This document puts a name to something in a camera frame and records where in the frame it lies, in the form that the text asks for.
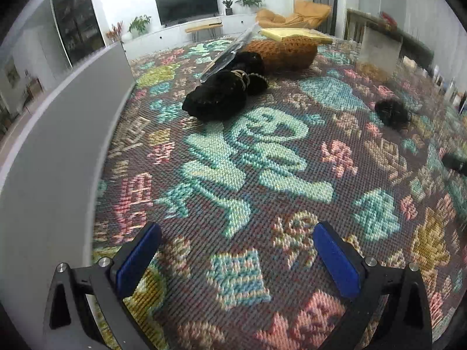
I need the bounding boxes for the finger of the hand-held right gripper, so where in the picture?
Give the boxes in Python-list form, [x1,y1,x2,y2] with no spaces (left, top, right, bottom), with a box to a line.
[441,152,467,175]

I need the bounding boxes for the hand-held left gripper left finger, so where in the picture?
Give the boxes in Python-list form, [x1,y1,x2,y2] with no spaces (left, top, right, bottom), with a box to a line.
[43,222,163,350]

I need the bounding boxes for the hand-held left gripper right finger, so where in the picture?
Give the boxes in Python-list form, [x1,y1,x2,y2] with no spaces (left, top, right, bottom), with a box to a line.
[313,222,433,350]

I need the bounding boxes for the white storage box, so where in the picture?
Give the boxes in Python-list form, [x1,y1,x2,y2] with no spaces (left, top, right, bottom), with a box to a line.
[0,40,136,350]

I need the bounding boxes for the black fuzzy cloth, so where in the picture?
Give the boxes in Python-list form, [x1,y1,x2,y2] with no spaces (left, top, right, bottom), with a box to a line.
[182,52,269,122]

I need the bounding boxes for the row of bottles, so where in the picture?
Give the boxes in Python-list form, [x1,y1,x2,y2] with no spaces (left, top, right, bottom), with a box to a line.
[431,63,467,114]

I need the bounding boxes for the small black fuzzy ball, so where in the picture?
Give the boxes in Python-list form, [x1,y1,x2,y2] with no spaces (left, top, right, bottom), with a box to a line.
[375,99,412,130]

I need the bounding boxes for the patterned woven blanket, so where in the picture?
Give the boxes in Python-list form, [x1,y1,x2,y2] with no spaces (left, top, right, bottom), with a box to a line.
[91,36,467,350]

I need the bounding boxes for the wooden side table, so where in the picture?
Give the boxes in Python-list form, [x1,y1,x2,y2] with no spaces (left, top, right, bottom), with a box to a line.
[345,7,435,67]

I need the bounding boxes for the glass jar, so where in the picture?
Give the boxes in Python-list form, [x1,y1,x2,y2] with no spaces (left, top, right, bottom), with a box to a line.
[357,25,403,83]

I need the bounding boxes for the dining chair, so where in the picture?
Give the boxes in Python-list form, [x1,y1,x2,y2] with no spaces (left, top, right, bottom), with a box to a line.
[25,76,43,100]

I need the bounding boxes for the brown knitted item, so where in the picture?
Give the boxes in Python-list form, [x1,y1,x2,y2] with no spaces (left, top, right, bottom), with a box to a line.
[244,34,318,72]

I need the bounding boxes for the flat yellow box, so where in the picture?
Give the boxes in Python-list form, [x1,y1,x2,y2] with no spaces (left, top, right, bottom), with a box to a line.
[260,27,333,45]

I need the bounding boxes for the grey curtain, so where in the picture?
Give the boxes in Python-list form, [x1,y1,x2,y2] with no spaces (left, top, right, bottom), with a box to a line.
[313,0,338,36]

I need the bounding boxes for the yellow rocking chair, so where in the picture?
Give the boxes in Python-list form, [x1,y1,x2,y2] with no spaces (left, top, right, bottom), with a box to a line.
[255,0,333,34]

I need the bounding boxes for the white television cabinet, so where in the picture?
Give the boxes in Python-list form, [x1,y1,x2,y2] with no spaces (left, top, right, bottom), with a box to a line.
[121,13,264,61]

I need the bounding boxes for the clear plastic package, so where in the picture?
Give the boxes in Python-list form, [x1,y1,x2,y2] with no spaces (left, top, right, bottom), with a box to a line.
[200,25,260,82]

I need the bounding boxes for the red flowers in vase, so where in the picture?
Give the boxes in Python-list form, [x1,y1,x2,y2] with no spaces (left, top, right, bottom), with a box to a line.
[105,21,125,43]

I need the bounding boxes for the bushy potted plant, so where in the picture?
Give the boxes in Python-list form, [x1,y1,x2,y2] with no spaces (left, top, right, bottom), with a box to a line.
[128,15,151,36]

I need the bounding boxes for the wooden bench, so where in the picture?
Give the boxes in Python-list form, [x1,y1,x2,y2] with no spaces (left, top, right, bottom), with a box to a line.
[184,21,223,43]

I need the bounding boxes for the black display cabinet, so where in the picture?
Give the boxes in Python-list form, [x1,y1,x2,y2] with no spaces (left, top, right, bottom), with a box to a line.
[50,0,107,68]

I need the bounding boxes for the flat screen television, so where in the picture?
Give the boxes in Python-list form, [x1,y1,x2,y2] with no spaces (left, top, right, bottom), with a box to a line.
[155,0,220,27]

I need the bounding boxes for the wall picture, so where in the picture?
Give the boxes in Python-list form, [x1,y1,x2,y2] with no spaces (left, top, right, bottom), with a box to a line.
[5,60,21,85]

